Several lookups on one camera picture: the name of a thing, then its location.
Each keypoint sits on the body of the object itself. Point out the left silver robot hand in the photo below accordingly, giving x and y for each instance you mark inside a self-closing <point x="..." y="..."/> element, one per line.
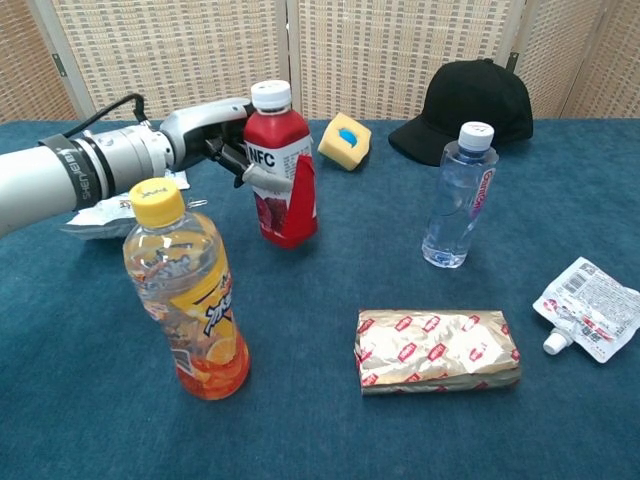
<point x="200" y="127"/>

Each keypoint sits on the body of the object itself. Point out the red juice bottle white cap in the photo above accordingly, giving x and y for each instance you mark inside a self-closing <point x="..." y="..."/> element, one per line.
<point x="277" y="135"/>

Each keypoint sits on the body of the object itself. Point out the orange drink bottle yellow cap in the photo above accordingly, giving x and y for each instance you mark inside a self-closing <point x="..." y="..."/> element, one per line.
<point x="190" y="300"/>

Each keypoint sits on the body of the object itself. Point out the clear water bottle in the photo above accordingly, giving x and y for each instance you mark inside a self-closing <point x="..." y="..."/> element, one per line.
<point x="457" y="210"/>

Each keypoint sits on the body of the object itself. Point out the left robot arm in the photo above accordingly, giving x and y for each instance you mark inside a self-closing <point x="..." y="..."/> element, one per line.
<point x="40" y="185"/>

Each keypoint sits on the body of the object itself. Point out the metal paper clip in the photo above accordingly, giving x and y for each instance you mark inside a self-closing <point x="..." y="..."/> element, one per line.
<point x="197" y="203"/>

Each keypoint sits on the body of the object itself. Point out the woven folding screen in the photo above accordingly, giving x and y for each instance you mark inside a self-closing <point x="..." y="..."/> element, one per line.
<point x="175" y="55"/>

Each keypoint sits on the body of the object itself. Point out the white snack bag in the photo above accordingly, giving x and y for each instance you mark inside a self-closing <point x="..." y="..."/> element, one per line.
<point x="100" y="225"/>

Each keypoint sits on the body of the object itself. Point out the yellow sponge with blue patch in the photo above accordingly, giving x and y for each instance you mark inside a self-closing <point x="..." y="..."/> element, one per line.
<point x="345" y="147"/>

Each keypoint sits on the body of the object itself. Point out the black screen hinge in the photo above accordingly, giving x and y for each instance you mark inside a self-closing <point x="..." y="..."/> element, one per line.
<point x="59" y="65"/>
<point x="511" y="61"/>

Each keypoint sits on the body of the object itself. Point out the black baseball cap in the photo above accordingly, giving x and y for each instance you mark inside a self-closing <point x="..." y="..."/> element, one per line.
<point x="470" y="105"/>

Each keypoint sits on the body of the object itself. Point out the gold foil wrapped pack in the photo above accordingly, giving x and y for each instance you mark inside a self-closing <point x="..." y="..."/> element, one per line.
<point x="435" y="350"/>

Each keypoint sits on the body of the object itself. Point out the blue table cloth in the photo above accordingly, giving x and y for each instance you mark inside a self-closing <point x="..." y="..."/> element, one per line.
<point x="320" y="435"/>

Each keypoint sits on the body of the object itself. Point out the white spout pouch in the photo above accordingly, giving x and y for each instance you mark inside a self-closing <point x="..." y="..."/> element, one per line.
<point x="590" y="305"/>

